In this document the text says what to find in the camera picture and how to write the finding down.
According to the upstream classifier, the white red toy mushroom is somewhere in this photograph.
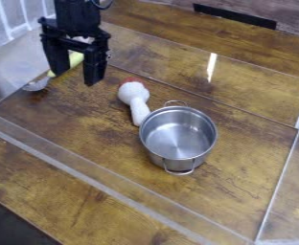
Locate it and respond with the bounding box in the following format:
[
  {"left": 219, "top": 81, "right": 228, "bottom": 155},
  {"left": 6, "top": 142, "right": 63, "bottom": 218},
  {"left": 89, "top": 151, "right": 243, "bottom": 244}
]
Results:
[{"left": 117, "top": 77, "right": 151, "bottom": 126}]

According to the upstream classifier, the green handled metal spoon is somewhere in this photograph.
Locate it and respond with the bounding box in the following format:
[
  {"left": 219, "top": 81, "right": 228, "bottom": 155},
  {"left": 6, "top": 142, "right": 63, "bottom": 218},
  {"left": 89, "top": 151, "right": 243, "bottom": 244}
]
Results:
[{"left": 22, "top": 52, "right": 84, "bottom": 92}]

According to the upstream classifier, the small steel pot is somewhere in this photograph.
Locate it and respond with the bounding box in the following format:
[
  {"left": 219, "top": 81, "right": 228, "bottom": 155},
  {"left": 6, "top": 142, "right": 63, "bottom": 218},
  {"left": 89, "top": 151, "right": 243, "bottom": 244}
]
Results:
[{"left": 139, "top": 100, "right": 218, "bottom": 176}]

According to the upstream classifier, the clear acrylic enclosure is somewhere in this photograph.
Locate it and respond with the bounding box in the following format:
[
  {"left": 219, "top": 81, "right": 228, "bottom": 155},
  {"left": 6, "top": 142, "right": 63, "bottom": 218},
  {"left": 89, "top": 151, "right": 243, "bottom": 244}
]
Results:
[{"left": 0, "top": 0, "right": 299, "bottom": 245}]

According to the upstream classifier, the black strip on table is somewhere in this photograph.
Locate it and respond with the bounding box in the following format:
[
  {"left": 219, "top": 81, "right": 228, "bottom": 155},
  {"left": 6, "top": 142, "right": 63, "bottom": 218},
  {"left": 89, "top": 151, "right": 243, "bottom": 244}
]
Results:
[{"left": 194, "top": 3, "right": 278, "bottom": 30}]

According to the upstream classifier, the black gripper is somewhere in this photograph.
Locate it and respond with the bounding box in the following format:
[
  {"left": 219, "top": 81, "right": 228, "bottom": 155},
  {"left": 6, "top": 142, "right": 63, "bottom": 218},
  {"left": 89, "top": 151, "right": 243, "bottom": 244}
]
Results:
[{"left": 39, "top": 0, "right": 111, "bottom": 86}]

